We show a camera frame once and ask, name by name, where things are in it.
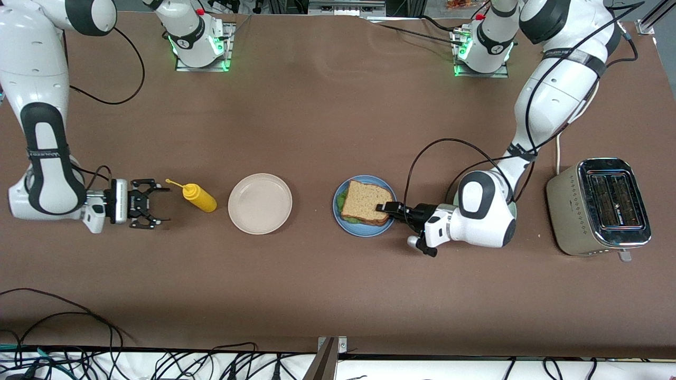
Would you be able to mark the blue round plate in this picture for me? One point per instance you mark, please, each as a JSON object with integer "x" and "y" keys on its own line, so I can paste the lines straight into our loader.
{"x": 364, "y": 232}

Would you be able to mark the aluminium profile with bracket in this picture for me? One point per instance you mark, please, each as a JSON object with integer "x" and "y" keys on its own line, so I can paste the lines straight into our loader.
{"x": 325, "y": 364}

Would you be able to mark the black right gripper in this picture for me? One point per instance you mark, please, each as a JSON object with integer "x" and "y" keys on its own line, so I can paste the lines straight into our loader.
{"x": 135, "y": 202}

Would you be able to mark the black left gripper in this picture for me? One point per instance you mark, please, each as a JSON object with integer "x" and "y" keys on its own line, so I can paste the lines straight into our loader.
{"x": 419, "y": 212}

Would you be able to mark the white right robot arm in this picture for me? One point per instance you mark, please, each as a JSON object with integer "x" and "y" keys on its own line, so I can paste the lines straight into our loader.
{"x": 37, "y": 158}

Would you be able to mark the beige chrome toaster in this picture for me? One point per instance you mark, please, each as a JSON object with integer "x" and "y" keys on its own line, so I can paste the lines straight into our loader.
{"x": 567, "y": 211}

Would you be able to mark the beige round plate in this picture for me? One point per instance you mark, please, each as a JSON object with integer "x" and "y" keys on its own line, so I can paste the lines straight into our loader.
{"x": 260, "y": 203}

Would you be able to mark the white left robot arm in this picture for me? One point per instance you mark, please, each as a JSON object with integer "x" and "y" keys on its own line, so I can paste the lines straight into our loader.
{"x": 549, "y": 105}

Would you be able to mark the grey metal box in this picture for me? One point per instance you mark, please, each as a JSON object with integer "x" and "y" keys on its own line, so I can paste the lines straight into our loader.
{"x": 346, "y": 8}

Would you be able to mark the aluminium corner profile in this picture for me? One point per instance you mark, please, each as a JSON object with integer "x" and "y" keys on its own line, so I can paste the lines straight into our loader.
{"x": 647, "y": 24}

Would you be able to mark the green lettuce leaf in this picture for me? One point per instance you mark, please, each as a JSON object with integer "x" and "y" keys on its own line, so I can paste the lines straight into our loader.
{"x": 341, "y": 203}

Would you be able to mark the toasted brown bread slice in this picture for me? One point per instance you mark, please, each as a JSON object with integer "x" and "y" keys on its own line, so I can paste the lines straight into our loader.
{"x": 381, "y": 224}
{"x": 362, "y": 200}

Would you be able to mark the yellow squeeze bottle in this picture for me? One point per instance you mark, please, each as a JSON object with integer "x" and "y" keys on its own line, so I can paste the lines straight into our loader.
{"x": 200, "y": 199}

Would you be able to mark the mint green round plate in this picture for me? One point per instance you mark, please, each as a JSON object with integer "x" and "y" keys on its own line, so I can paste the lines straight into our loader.
{"x": 514, "y": 208}

